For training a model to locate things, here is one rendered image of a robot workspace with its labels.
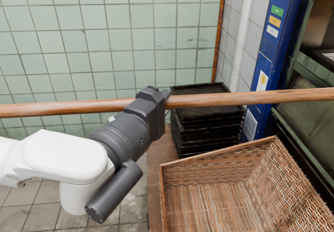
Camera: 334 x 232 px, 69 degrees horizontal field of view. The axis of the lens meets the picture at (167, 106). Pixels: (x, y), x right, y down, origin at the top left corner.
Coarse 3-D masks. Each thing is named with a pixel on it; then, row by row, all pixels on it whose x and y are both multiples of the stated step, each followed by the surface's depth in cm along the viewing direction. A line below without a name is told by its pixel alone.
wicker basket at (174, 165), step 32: (192, 160) 100; (224, 160) 102; (256, 160) 103; (288, 160) 88; (160, 192) 102; (192, 192) 106; (224, 192) 106; (256, 192) 102; (288, 192) 85; (192, 224) 94; (224, 224) 94; (256, 224) 94; (288, 224) 83; (320, 224) 72
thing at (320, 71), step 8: (304, 56) 82; (312, 56) 80; (320, 56) 80; (304, 64) 82; (312, 64) 78; (320, 64) 75; (328, 64) 75; (312, 72) 78; (320, 72) 75; (328, 72) 72; (328, 80) 72
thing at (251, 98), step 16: (176, 96) 54; (192, 96) 54; (208, 96) 54; (224, 96) 54; (240, 96) 54; (256, 96) 54; (272, 96) 55; (288, 96) 55; (304, 96) 55; (320, 96) 55; (0, 112) 51; (16, 112) 51; (32, 112) 51; (48, 112) 52; (64, 112) 52; (80, 112) 52; (96, 112) 53
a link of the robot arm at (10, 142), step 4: (0, 140) 35; (4, 140) 35; (8, 140) 35; (12, 140) 36; (16, 140) 36; (0, 144) 34; (4, 144) 34; (8, 144) 34; (12, 144) 35; (0, 148) 34; (4, 148) 34; (8, 148) 34; (0, 152) 33; (4, 152) 33; (0, 156) 33; (4, 156) 33; (0, 160) 33; (0, 164) 33; (0, 184) 34
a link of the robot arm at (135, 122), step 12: (144, 96) 47; (156, 96) 46; (132, 108) 45; (144, 108) 45; (156, 108) 47; (108, 120) 43; (120, 120) 42; (132, 120) 42; (144, 120) 45; (156, 120) 48; (132, 132) 41; (144, 132) 42; (156, 132) 49; (144, 144) 42
